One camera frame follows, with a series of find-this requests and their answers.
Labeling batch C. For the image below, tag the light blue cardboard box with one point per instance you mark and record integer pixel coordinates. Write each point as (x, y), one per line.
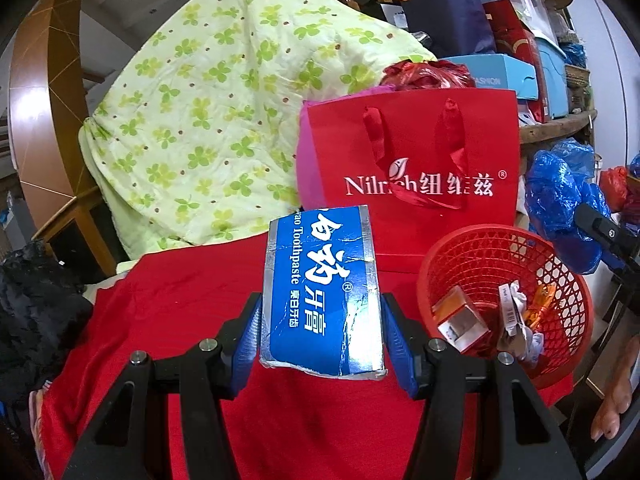
(505, 72)

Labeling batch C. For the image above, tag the red cloth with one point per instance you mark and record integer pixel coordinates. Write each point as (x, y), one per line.
(175, 300)

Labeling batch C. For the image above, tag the green clover print blanket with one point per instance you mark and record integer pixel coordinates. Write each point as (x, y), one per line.
(200, 125)

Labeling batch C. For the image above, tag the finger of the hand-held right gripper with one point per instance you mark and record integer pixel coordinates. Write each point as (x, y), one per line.
(607, 235)

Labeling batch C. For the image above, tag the red plastic mesh basket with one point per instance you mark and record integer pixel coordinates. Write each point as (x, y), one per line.
(480, 255)

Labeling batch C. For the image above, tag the white paper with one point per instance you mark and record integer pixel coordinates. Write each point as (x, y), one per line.
(531, 345)

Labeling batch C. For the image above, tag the large blue plastic bag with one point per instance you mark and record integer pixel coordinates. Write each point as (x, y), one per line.
(555, 195)

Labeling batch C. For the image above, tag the dark red gift bag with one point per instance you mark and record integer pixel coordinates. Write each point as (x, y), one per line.
(520, 45)

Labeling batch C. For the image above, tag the silver orange small carton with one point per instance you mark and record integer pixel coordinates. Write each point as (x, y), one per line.
(462, 322)

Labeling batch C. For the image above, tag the round wooden table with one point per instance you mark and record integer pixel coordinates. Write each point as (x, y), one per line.
(560, 127)

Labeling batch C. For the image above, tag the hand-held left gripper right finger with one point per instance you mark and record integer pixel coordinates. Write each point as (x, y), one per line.
(400, 355)

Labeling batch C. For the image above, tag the small red plastic bag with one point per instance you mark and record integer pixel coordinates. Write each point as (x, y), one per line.
(615, 187)

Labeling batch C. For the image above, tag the blue toothpaste box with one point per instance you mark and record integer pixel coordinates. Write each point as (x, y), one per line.
(320, 290)

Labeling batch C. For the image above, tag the orange plastic wrapper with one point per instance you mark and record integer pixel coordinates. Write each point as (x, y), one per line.
(540, 305)

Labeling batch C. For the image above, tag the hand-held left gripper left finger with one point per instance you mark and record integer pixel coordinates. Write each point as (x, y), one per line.
(245, 355)

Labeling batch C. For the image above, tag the red paper gift bag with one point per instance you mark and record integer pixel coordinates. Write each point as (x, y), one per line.
(340, 140)

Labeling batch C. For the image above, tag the person's right hand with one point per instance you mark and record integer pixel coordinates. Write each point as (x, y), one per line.
(625, 400)

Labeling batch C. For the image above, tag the black lace cloth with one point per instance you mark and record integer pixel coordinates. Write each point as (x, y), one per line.
(35, 310)

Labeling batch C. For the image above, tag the pink striped cloth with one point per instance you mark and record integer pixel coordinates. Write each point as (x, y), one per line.
(36, 425)

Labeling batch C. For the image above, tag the white wrapper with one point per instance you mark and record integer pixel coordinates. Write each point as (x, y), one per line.
(507, 305)

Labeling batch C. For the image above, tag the crinkled red plastic bag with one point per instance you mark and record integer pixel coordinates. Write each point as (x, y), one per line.
(425, 75)

